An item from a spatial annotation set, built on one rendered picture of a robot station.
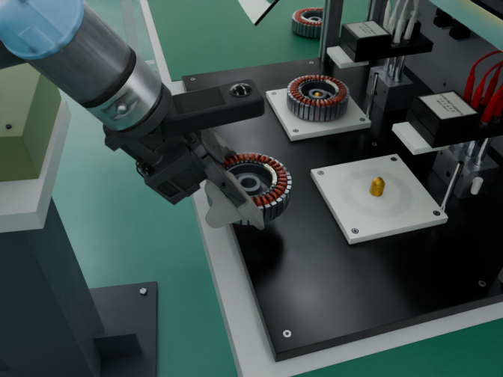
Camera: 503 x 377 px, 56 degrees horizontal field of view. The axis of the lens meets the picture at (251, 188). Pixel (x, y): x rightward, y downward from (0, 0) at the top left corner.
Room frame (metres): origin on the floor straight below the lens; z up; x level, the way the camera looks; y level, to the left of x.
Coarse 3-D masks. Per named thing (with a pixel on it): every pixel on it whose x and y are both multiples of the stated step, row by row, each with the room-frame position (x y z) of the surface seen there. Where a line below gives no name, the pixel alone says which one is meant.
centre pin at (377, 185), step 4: (372, 180) 0.52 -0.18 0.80; (376, 180) 0.51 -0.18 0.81; (380, 180) 0.51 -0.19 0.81; (372, 184) 0.51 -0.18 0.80; (376, 184) 0.51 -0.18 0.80; (380, 184) 0.51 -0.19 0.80; (384, 184) 0.51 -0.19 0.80; (372, 188) 0.51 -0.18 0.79; (376, 188) 0.50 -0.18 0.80; (380, 188) 0.50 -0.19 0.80; (372, 192) 0.51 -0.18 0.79; (376, 192) 0.50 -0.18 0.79; (380, 192) 0.50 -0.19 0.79; (376, 196) 0.50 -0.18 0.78
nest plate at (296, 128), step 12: (276, 96) 0.78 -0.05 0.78; (276, 108) 0.74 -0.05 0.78; (288, 108) 0.74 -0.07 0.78; (348, 108) 0.74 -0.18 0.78; (288, 120) 0.70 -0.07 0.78; (300, 120) 0.70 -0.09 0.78; (312, 120) 0.70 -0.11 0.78; (324, 120) 0.70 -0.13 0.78; (336, 120) 0.70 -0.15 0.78; (348, 120) 0.70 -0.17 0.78; (360, 120) 0.70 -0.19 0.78; (288, 132) 0.67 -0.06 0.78; (300, 132) 0.66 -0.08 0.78; (312, 132) 0.66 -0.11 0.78; (324, 132) 0.67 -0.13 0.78; (336, 132) 0.68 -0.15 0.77
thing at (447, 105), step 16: (416, 96) 0.55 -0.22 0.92; (432, 96) 0.55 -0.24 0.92; (448, 96) 0.55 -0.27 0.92; (416, 112) 0.54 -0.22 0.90; (432, 112) 0.52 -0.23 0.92; (448, 112) 0.52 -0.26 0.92; (464, 112) 0.52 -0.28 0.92; (480, 112) 0.55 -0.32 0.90; (400, 128) 0.54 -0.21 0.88; (416, 128) 0.53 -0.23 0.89; (432, 128) 0.50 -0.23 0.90; (448, 128) 0.50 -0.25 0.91; (464, 128) 0.50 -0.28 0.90; (480, 128) 0.51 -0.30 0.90; (496, 128) 0.52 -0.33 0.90; (416, 144) 0.50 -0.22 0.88; (432, 144) 0.49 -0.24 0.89; (448, 144) 0.50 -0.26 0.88; (464, 144) 0.57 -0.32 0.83; (480, 160) 0.53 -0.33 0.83
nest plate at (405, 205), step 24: (336, 168) 0.57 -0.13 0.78; (360, 168) 0.57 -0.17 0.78; (384, 168) 0.57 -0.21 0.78; (408, 168) 0.57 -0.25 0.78; (336, 192) 0.51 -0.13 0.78; (360, 192) 0.51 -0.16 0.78; (384, 192) 0.51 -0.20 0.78; (408, 192) 0.51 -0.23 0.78; (336, 216) 0.47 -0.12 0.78; (360, 216) 0.46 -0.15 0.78; (384, 216) 0.46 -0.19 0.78; (408, 216) 0.46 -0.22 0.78; (432, 216) 0.46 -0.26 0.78; (360, 240) 0.42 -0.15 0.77
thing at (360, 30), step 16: (352, 32) 0.75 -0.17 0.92; (368, 32) 0.75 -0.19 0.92; (384, 32) 0.75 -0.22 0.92; (336, 48) 0.78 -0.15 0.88; (352, 48) 0.74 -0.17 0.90; (368, 48) 0.73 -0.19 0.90; (384, 48) 0.74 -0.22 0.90; (400, 48) 0.75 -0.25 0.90; (416, 48) 0.75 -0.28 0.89; (352, 64) 0.73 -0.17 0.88; (400, 64) 0.76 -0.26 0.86
